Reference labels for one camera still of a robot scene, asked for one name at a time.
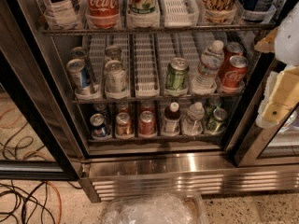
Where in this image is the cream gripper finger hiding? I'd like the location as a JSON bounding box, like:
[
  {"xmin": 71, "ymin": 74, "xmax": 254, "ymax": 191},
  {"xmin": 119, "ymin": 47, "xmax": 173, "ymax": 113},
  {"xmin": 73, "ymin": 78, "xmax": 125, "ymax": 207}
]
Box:
[
  {"xmin": 254, "ymin": 27, "xmax": 278, "ymax": 53},
  {"xmin": 255, "ymin": 66, "xmax": 299, "ymax": 129}
]

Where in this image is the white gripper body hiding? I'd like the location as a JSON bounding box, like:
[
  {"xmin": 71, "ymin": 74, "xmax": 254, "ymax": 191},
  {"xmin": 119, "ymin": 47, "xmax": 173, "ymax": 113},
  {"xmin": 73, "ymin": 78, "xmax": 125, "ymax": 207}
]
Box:
[{"xmin": 275, "ymin": 2, "xmax": 299, "ymax": 65}]

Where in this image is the green can bottom front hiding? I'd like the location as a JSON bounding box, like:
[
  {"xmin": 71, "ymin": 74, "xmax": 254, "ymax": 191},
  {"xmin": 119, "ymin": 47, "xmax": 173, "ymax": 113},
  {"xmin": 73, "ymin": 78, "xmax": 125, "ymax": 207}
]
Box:
[{"xmin": 206, "ymin": 108, "xmax": 227, "ymax": 133}]

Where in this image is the green can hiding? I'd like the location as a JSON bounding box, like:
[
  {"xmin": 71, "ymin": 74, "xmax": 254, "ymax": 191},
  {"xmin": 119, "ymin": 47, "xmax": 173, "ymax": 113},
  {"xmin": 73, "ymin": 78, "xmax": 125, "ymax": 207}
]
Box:
[
  {"xmin": 206, "ymin": 108, "xmax": 227, "ymax": 133},
  {"xmin": 205, "ymin": 96, "xmax": 221, "ymax": 119}
]

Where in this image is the red Coca-Cola can rear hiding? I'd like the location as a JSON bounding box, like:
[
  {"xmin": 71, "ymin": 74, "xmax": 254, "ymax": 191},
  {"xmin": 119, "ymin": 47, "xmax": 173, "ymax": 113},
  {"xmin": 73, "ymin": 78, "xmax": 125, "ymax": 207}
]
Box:
[{"xmin": 218, "ymin": 42, "xmax": 244, "ymax": 77}]

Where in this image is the red coca-cola can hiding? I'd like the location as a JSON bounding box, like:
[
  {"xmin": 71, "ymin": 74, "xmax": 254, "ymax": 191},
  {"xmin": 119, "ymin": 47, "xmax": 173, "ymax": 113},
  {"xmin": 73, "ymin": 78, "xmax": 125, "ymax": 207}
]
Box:
[
  {"xmin": 221, "ymin": 55, "xmax": 248, "ymax": 88},
  {"xmin": 218, "ymin": 42, "xmax": 244, "ymax": 77}
]

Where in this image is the red Coca-Cola can front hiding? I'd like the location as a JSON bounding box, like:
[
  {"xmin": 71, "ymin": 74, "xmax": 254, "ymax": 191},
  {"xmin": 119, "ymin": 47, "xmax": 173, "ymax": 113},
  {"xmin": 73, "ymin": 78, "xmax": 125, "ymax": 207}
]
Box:
[{"xmin": 221, "ymin": 55, "xmax": 248, "ymax": 88}]

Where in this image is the water bottle middle shelf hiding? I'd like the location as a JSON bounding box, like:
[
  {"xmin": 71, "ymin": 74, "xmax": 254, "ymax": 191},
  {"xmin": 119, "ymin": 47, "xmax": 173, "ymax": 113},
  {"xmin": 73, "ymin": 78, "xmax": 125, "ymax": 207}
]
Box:
[{"xmin": 195, "ymin": 40, "xmax": 224, "ymax": 90}]

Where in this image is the water bottle shelf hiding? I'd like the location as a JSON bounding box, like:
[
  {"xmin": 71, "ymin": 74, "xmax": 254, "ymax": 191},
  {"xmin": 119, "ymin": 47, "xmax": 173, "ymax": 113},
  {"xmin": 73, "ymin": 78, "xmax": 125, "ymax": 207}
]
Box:
[
  {"xmin": 195, "ymin": 40, "xmax": 224, "ymax": 90},
  {"xmin": 183, "ymin": 102, "xmax": 205, "ymax": 136}
]

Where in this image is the right glass fridge door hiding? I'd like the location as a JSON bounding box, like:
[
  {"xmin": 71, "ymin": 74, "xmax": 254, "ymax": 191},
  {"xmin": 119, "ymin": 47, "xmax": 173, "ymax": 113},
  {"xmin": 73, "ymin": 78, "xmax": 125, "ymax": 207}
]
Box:
[{"xmin": 233, "ymin": 63, "xmax": 299, "ymax": 168}]

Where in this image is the glass fridge door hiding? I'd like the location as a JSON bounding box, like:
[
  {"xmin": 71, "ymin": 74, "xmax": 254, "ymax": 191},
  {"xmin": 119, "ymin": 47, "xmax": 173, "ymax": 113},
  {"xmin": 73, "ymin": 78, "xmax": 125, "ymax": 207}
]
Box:
[
  {"xmin": 0, "ymin": 0, "xmax": 84, "ymax": 181},
  {"xmin": 233, "ymin": 63, "xmax": 299, "ymax": 168}
]

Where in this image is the yellow black can top shelf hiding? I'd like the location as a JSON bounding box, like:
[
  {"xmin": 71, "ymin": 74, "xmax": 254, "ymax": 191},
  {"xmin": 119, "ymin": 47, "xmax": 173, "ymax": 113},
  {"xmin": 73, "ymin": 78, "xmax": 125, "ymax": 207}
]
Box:
[{"xmin": 202, "ymin": 0, "xmax": 235, "ymax": 23}]

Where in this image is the green can bottom rear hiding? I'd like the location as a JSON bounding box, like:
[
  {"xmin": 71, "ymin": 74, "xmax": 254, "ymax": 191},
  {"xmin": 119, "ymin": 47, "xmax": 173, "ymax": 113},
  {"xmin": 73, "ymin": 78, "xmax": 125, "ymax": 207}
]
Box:
[{"xmin": 205, "ymin": 96, "xmax": 221, "ymax": 119}]

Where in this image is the water bottle bottom shelf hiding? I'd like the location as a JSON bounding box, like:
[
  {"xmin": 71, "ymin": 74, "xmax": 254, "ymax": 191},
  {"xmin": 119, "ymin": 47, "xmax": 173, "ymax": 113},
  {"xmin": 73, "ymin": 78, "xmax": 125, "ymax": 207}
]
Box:
[{"xmin": 183, "ymin": 102, "xmax": 205, "ymax": 136}]

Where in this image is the green can middle shelf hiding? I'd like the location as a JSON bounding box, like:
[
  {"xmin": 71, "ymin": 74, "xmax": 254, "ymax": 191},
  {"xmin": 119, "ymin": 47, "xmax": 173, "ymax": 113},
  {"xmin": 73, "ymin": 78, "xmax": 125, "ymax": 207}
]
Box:
[{"xmin": 165, "ymin": 57, "xmax": 189, "ymax": 91}]

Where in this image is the empty white tray top shelf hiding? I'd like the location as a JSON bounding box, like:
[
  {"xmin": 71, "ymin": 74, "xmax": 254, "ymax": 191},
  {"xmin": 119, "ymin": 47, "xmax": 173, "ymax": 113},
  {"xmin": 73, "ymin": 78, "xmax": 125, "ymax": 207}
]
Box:
[{"xmin": 161, "ymin": 0, "xmax": 199, "ymax": 28}]

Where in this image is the empty white tray shelf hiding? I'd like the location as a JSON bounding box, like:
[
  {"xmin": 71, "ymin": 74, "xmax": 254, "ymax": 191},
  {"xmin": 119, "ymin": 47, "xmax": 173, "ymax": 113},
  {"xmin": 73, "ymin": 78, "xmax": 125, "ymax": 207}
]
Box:
[
  {"xmin": 161, "ymin": 0, "xmax": 199, "ymax": 28},
  {"xmin": 134, "ymin": 34, "xmax": 160, "ymax": 98}
]

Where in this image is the empty white tray middle shelf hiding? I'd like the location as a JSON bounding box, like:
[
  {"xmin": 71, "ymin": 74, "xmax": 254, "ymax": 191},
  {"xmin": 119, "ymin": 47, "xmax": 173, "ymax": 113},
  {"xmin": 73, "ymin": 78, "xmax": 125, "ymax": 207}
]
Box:
[{"xmin": 134, "ymin": 34, "xmax": 160, "ymax": 98}]

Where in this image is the red can bottom rear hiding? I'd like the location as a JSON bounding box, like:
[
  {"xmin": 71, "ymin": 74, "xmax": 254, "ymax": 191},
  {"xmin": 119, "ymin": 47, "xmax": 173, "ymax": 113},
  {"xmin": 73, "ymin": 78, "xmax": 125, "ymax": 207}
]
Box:
[{"xmin": 140, "ymin": 101, "xmax": 155, "ymax": 112}]

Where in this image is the red can bottom front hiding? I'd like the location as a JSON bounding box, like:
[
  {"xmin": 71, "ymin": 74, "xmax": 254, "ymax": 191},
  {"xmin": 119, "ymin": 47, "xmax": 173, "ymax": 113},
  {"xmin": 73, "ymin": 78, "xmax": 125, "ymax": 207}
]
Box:
[{"xmin": 138, "ymin": 111, "xmax": 155, "ymax": 135}]

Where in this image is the white can middle rear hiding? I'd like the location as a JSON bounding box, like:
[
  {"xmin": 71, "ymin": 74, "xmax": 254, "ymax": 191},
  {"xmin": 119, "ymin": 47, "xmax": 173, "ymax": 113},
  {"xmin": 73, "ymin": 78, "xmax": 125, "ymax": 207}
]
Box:
[{"xmin": 105, "ymin": 45, "xmax": 121, "ymax": 63}]

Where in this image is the white can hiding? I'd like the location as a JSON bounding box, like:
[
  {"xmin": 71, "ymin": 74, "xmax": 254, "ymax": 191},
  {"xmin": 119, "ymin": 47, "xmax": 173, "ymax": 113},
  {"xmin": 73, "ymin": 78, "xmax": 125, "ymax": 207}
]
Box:
[
  {"xmin": 105, "ymin": 61, "xmax": 127, "ymax": 93},
  {"xmin": 105, "ymin": 45, "xmax": 121, "ymax": 63}
]

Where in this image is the white can middle front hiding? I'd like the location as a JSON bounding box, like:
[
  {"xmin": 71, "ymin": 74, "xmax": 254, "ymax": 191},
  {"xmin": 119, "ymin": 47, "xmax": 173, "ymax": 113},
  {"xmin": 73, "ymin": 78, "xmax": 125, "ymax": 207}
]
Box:
[{"xmin": 105, "ymin": 61, "xmax": 127, "ymax": 93}]

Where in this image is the orange can bottom rear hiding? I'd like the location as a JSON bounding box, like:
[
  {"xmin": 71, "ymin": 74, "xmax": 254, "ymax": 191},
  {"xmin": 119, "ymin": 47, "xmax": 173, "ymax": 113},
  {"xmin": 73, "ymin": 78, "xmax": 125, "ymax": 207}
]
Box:
[{"xmin": 117, "ymin": 103, "xmax": 130, "ymax": 113}]

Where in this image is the orange can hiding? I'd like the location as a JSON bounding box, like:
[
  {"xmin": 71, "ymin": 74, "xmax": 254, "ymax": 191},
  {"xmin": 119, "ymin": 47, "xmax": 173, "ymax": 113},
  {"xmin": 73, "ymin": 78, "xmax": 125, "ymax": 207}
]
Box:
[
  {"xmin": 116, "ymin": 112, "xmax": 133, "ymax": 136},
  {"xmin": 117, "ymin": 103, "xmax": 130, "ymax": 113}
]

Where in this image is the orange can bottom front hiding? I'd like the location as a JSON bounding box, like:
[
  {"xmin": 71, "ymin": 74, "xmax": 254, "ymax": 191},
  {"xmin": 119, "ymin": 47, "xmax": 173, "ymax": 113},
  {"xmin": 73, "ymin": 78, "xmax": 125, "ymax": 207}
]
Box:
[{"xmin": 116, "ymin": 112, "xmax": 133, "ymax": 136}]

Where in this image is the Coca-Cola bottle top shelf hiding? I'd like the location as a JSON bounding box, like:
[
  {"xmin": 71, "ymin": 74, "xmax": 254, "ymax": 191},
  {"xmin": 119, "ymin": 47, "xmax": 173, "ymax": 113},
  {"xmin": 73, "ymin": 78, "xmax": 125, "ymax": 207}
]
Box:
[{"xmin": 87, "ymin": 0, "xmax": 119, "ymax": 28}]

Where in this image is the blue can bottom rear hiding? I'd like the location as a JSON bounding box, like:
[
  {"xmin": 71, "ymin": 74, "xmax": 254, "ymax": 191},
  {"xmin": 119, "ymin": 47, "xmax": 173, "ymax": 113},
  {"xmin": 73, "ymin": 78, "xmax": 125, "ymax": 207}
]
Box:
[{"xmin": 93, "ymin": 103, "xmax": 111, "ymax": 125}]

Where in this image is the blue can bottom front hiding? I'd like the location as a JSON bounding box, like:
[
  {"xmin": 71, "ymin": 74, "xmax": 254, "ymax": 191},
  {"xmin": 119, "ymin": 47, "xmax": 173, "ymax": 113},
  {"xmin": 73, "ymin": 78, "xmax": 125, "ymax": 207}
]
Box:
[{"xmin": 90, "ymin": 113, "xmax": 110, "ymax": 138}]

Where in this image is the blue silver can middle rear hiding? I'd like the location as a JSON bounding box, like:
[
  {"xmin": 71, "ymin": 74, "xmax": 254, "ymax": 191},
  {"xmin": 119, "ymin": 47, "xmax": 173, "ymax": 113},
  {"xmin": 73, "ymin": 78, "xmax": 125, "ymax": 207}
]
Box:
[{"xmin": 70, "ymin": 47, "xmax": 96, "ymax": 82}]

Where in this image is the blue silver can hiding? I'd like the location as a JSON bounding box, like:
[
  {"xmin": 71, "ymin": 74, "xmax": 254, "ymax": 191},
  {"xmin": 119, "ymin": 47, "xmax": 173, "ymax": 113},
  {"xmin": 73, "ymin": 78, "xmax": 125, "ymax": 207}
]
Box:
[
  {"xmin": 70, "ymin": 47, "xmax": 96, "ymax": 82},
  {"xmin": 66, "ymin": 59, "xmax": 94, "ymax": 95}
]

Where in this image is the blue silver can middle front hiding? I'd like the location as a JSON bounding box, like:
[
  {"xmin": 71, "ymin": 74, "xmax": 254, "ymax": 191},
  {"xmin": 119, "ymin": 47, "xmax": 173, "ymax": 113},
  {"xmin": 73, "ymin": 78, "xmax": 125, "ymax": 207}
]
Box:
[{"xmin": 66, "ymin": 59, "xmax": 94, "ymax": 95}]

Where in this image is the steel fridge base grille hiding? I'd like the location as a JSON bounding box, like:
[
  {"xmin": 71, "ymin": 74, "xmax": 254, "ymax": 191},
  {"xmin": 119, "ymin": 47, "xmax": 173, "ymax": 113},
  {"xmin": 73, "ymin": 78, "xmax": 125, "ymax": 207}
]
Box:
[{"xmin": 79, "ymin": 153, "xmax": 299, "ymax": 203}]

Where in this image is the white tea bottle top shelf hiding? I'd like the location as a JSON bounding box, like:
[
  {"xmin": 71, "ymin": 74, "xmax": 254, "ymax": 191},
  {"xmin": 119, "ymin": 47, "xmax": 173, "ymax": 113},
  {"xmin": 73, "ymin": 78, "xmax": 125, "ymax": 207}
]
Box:
[{"xmin": 43, "ymin": 0, "xmax": 82, "ymax": 30}]

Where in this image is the left glass fridge door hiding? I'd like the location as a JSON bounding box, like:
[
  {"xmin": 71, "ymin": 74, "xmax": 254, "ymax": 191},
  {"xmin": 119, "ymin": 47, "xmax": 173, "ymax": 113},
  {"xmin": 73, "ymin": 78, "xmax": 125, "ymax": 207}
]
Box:
[{"xmin": 0, "ymin": 0, "xmax": 84, "ymax": 181}]

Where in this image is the dark juice bottle white cap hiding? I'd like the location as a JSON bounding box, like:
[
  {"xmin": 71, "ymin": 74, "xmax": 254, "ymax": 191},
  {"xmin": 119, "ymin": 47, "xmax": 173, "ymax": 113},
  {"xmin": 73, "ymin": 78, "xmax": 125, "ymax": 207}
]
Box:
[{"xmin": 163, "ymin": 102, "xmax": 180, "ymax": 135}]

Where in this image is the green white soda bottle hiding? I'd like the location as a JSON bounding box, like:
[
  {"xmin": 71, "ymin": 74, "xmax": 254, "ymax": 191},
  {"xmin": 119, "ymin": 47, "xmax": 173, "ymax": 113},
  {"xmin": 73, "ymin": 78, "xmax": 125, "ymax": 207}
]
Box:
[{"xmin": 127, "ymin": 0, "xmax": 159, "ymax": 16}]

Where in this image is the clear plastic bin with bags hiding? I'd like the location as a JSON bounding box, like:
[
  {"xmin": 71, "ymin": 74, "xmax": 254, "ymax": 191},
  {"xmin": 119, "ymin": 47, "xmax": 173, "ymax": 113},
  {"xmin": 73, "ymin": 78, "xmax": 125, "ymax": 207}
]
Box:
[{"xmin": 101, "ymin": 192, "xmax": 209, "ymax": 224}]

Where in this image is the top wire shelf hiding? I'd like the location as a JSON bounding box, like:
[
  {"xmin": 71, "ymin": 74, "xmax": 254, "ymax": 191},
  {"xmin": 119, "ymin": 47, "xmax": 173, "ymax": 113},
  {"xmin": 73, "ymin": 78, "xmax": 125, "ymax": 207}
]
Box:
[{"xmin": 41, "ymin": 23, "xmax": 276, "ymax": 36}]

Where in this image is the wire shelf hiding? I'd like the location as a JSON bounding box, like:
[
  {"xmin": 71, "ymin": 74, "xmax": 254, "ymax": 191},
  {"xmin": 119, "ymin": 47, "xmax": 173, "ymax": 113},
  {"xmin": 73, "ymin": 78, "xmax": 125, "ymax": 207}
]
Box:
[
  {"xmin": 72, "ymin": 91, "xmax": 243, "ymax": 105},
  {"xmin": 41, "ymin": 23, "xmax": 276, "ymax": 36}
]

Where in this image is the middle wire shelf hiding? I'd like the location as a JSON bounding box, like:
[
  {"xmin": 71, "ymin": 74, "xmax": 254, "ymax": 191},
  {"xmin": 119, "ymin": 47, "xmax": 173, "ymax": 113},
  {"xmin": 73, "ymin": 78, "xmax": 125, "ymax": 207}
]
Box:
[{"xmin": 72, "ymin": 91, "xmax": 243, "ymax": 105}]

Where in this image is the orange cable on floor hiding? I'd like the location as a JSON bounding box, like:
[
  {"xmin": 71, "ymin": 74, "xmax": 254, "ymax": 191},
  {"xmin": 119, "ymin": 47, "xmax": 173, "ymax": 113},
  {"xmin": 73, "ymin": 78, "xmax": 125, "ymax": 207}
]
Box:
[{"xmin": 45, "ymin": 180, "xmax": 63, "ymax": 224}]

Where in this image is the black cable on floor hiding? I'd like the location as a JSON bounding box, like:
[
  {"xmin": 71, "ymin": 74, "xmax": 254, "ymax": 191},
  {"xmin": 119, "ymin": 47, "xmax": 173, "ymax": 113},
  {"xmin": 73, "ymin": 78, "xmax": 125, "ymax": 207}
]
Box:
[{"xmin": 0, "ymin": 180, "xmax": 82, "ymax": 224}]

